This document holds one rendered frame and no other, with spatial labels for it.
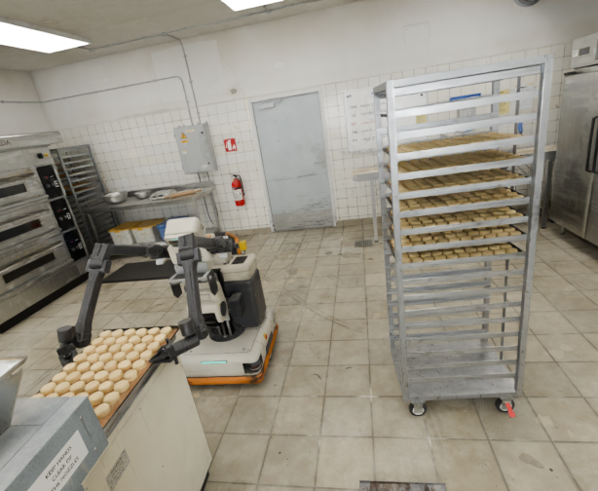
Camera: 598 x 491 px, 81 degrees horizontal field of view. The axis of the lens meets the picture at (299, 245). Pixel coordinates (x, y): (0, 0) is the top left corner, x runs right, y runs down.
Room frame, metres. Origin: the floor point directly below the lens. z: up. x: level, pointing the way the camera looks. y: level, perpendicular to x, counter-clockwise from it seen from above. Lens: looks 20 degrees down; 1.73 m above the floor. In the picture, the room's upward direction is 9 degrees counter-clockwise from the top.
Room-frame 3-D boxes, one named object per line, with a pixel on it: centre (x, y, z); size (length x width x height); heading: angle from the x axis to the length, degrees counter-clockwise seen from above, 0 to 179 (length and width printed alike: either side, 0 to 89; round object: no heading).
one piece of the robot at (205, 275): (2.05, 0.70, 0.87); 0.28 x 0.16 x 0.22; 80
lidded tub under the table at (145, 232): (5.57, 2.36, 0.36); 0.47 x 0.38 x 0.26; 168
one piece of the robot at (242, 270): (2.43, 0.63, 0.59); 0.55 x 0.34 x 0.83; 80
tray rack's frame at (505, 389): (1.75, -0.81, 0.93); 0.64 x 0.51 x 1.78; 82
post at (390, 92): (1.57, -0.47, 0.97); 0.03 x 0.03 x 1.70; 82
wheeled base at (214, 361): (2.34, 0.65, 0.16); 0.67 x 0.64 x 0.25; 170
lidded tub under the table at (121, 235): (5.65, 2.76, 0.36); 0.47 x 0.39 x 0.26; 166
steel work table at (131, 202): (5.53, 2.22, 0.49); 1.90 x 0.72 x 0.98; 78
